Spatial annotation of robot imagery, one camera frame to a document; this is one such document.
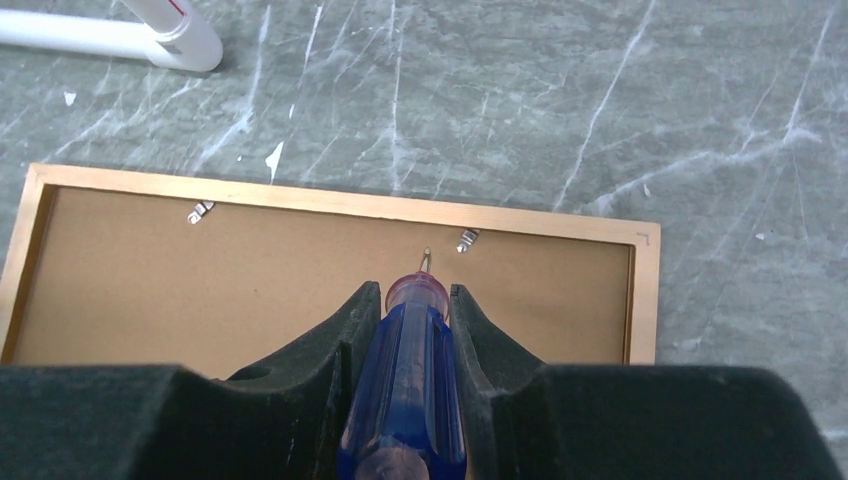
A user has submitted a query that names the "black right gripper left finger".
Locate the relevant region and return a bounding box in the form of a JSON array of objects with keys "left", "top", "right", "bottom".
[{"left": 1, "top": 281, "right": 381, "bottom": 479}]

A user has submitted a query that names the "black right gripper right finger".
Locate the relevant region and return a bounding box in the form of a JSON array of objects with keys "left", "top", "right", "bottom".
[{"left": 450, "top": 284, "right": 841, "bottom": 479}]

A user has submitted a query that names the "blue handled screwdriver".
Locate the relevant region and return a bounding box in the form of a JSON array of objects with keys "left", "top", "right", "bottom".
[{"left": 336, "top": 250, "right": 467, "bottom": 480}]

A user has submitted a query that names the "wooden picture frame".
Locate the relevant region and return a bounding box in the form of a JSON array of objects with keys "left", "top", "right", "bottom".
[{"left": 1, "top": 164, "right": 661, "bottom": 378}]

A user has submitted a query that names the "white pvc pipe structure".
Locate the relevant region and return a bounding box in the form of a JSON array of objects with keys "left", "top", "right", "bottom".
[{"left": 1, "top": 1, "right": 223, "bottom": 73}]

